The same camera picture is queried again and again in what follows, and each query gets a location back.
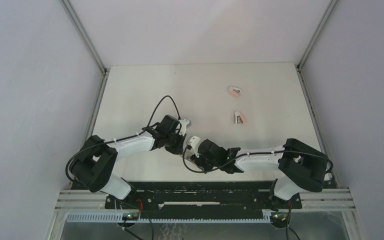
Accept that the corner aluminium post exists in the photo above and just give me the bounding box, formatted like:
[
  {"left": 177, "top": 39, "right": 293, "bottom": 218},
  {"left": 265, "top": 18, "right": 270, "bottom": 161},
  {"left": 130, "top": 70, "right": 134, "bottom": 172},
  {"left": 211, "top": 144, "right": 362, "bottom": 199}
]
[
  {"left": 296, "top": 0, "right": 341, "bottom": 72},
  {"left": 59, "top": 0, "right": 107, "bottom": 75}
]

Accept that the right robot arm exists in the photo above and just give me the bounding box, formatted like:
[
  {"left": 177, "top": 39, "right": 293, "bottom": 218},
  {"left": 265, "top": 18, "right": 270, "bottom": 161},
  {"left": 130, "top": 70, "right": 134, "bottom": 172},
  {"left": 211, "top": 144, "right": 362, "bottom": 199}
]
[{"left": 181, "top": 136, "right": 334, "bottom": 208}]

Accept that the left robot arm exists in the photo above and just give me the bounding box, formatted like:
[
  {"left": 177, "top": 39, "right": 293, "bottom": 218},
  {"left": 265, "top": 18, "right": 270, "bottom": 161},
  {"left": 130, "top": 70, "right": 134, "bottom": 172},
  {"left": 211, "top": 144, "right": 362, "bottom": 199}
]
[{"left": 65, "top": 115, "right": 191, "bottom": 209}]

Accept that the circuit board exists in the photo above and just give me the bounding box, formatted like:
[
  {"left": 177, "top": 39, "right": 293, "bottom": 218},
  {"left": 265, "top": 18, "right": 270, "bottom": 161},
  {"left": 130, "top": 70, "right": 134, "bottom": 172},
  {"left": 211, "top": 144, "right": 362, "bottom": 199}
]
[
  {"left": 122, "top": 213, "right": 140, "bottom": 222},
  {"left": 271, "top": 212, "right": 290, "bottom": 223}
]

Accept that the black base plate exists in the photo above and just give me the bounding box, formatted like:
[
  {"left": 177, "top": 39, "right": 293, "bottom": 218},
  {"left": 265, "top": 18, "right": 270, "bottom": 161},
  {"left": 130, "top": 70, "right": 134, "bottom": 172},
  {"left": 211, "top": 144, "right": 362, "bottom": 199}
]
[{"left": 71, "top": 180, "right": 337, "bottom": 221}]

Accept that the right corner aluminium post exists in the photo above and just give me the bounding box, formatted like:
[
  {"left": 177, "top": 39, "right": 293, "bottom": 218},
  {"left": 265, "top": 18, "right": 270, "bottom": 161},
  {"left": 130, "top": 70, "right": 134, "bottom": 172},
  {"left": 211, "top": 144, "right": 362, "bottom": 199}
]
[{"left": 296, "top": 0, "right": 341, "bottom": 72}]

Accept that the white cable duct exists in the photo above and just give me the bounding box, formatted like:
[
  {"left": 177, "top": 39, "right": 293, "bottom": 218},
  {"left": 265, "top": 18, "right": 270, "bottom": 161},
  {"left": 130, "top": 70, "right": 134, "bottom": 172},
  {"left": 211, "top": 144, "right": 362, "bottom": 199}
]
[{"left": 65, "top": 212, "right": 274, "bottom": 224}]

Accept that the red white staple box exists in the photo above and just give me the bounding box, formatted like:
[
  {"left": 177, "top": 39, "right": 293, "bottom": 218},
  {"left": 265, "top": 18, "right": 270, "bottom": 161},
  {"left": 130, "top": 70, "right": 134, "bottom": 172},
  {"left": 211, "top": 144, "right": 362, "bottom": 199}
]
[{"left": 182, "top": 147, "right": 195, "bottom": 164}]

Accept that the right circuit board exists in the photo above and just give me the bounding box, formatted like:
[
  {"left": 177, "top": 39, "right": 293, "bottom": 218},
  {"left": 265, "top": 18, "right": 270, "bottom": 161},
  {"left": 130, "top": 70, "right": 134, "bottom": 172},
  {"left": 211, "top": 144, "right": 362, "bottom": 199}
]
[{"left": 271, "top": 212, "right": 290, "bottom": 223}]

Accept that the left circuit board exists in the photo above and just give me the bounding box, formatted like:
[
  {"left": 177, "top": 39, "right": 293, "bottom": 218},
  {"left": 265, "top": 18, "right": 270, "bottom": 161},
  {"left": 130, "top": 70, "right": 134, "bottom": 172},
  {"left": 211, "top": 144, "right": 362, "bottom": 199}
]
[{"left": 122, "top": 213, "right": 140, "bottom": 222}]

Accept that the aluminium rail frame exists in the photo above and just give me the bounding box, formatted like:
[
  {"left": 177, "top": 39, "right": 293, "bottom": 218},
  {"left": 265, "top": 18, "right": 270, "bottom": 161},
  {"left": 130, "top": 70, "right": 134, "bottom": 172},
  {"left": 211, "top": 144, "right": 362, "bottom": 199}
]
[{"left": 55, "top": 189, "right": 356, "bottom": 212}]

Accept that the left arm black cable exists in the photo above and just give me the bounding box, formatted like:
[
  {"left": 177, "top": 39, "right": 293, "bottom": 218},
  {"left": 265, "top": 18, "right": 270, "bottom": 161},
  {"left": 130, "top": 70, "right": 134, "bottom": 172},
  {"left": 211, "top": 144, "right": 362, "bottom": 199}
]
[{"left": 65, "top": 95, "right": 182, "bottom": 240}]

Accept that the left corner aluminium post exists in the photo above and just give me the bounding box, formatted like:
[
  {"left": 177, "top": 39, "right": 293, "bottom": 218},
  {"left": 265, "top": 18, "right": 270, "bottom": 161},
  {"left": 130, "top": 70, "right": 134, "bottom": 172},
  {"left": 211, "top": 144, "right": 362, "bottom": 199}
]
[{"left": 59, "top": 0, "right": 107, "bottom": 75}]

